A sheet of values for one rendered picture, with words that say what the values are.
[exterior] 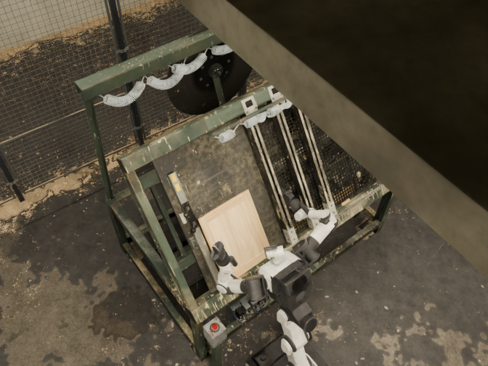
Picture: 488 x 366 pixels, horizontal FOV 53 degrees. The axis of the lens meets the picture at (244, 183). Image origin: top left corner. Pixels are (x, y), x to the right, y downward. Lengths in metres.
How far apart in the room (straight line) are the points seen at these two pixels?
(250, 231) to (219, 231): 0.26
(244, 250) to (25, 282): 2.27
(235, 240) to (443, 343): 2.14
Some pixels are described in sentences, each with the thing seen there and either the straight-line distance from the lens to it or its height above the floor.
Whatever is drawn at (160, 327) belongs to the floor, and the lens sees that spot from 4.53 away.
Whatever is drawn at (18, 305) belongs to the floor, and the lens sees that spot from 4.96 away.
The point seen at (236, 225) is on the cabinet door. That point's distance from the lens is 3.55.
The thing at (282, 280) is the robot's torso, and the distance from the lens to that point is 3.11.
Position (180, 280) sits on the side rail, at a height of 1.12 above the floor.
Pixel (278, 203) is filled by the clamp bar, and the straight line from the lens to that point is 3.65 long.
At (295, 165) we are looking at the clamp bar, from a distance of 3.72.
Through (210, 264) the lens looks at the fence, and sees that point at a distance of 3.51.
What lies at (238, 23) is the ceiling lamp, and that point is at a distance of 0.61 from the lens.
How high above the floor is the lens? 4.13
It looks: 51 degrees down
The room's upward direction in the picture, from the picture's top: 1 degrees clockwise
